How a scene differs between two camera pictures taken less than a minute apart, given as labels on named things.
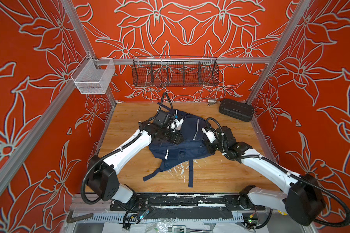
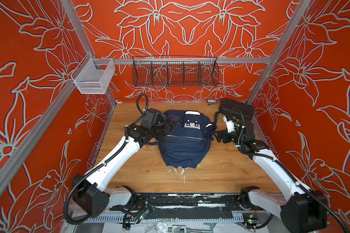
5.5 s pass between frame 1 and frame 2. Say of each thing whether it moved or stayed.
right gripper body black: moved
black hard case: stayed
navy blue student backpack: moved
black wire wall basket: stayed
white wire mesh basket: stayed
